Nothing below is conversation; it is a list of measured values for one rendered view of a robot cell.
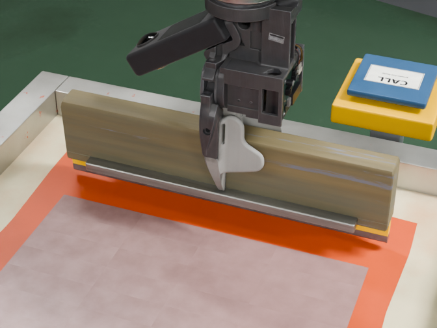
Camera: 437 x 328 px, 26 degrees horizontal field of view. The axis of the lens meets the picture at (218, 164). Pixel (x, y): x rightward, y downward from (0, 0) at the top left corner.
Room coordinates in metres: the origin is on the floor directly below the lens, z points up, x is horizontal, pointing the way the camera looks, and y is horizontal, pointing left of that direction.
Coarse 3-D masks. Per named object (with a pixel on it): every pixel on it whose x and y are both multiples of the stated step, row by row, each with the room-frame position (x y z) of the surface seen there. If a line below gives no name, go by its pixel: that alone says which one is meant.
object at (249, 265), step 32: (224, 224) 0.77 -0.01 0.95; (256, 224) 0.77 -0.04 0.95; (288, 224) 0.77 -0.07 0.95; (416, 224) 0.77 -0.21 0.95; (192, 256) 0.72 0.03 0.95; (224, 256) 0.72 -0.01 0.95; (256, 256) 0.72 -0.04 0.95; (288, 256) 0.72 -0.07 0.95; (320, 256) 0.72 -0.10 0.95; (352, 256) 0.72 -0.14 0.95; (384, 256) 0.72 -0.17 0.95; (192, 288) 0.67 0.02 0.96; (224, 288) 0.67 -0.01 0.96; (256, 288) 0.67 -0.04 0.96; (288, 288) 0.67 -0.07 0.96; (320, 288) 0.67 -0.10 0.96; (352, 288) 0.67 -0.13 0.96; (384, 288) 0.67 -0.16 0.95; (160, 320) 0.63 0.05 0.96; (192, 320) 0.63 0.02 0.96; (224, 320) 0.63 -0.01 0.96; (256, 320) 0.63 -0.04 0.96; (288, 320) 0.63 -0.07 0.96; (320, 320) 0.63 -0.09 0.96; (352, 320) 0.63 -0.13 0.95
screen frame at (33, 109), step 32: (32, 96) 0.97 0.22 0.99; (64, 96) 0.98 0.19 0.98; (128, 96) 0.97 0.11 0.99; (160, 96) 0.97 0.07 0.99; (0, 128) 0.90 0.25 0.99; (32, 128) 0.93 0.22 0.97; (288, 128) 0.90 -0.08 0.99; (320, 128) 0.90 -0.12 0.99; (0, 160) 0.86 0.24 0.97; (416, 160) 0.84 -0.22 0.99
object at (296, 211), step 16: (96, 160) 0.83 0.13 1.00; (128, 176) 0.80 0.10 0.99; (144, 176) 0.80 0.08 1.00; (160, 176) 0.80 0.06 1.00; (176, 176) 0.80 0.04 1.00; (192, 192) 0.78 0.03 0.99; (208, 192) 0.77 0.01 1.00; (224, 192) 0.77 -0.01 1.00; (240, 192) 0.77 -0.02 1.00; (256, 208) 0.75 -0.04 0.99; (272, 208) 0.75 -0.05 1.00; (288, 208) 0.74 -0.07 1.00; (304, 208) 0.74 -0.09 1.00; (320, 224) 0.73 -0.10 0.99; (336, 224) 0.72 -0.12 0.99; (352, 224) 0.72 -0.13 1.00
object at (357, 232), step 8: (80, 168) 0.85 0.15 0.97; (112, 176) 0.84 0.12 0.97; (144, 184) 0.82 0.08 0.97; (176, 192) 0.81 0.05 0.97; (208, 200) 0.80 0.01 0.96; (248, 208) 0.78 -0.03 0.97; (280, 216) 0.77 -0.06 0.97; (312, 224) 0.76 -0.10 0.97; (344, 232) 0.74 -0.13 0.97; (360, 232) 0.74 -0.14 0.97; (368, 232) 0.73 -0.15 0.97; (384, 240) 0.73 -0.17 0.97
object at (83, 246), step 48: (48, 192) 0.83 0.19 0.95; (96, 192) 0.83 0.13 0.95; (144, 192) 0.83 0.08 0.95; (0, 240) 0.74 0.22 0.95; (48, 240) 0.74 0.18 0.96; (96, 240) 0.74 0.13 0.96; (144, 240) 0.74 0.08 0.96; (192, 240) 0.74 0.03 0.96; (0, 288) 0.67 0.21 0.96; (48, 288) 0.67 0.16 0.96; (96, 288) 0.67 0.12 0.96; (144, 288) 0.67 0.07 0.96
